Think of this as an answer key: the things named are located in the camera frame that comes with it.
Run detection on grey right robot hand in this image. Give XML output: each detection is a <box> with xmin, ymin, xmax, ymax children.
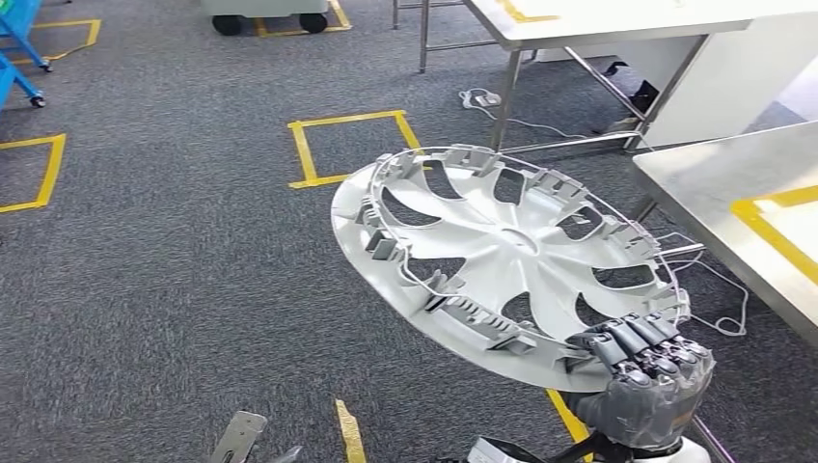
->
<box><xmin>565</xmin><ymin>312</ymin><xmax>717</xmax><ymax>451</ymax></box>

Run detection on grey plastic hubcap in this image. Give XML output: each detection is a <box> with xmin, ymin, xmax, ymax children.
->
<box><xmin>330</xmin><ymin>144</ymin><xmax>693</xmax><ymax>394</ymax></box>

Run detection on steel workbench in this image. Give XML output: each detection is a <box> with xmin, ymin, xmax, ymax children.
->
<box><xmin>629</xmin><ymin>120</ymin><xmax>818</xmax><ymax>346</ymax></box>

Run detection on blue metal shelf rack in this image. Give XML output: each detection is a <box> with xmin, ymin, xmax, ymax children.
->
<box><xmin>0</xmin><ymin>0</ymin><xmax>54</xmax><ymax>110</ymax></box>

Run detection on yellow floor tape strip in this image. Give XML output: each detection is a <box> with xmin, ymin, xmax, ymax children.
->
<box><xmin>546</xmin><ymin>388</ymin><xmax>592</xmax><ymax>463</ymax></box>

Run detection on white table steel legs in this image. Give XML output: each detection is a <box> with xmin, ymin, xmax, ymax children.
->
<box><xmin>391</xmin><ymin>0</ymin><xmax>818</xmax><ymax>154</ymax></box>

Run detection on white wheeled cart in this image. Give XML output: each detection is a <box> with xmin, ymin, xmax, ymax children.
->
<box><xmin>201</xmin><ymin>0</ymin><xmax>330</xmax><ymax>37</ymax></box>

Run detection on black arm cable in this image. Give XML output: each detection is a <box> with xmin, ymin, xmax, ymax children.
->
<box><xmin>546</xmin><ymin>431</ymin><xmax>618</xmax><ymax>463</ymax></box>

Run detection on thin white floor cable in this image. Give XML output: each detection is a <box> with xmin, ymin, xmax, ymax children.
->
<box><xmin>458</xmin><ymin>88</ymin><xmax>642</xmax><ymax>141</ymax></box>
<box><xmin>656</xmin><ymin>231</ymin><xmax>750</xmax><ymax>338</ymax></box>

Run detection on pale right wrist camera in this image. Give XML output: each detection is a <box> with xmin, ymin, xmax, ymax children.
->
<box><xmin>465</xmin><ymin>436</ymin><xmax>554</xmax><ymax>463</ymax></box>

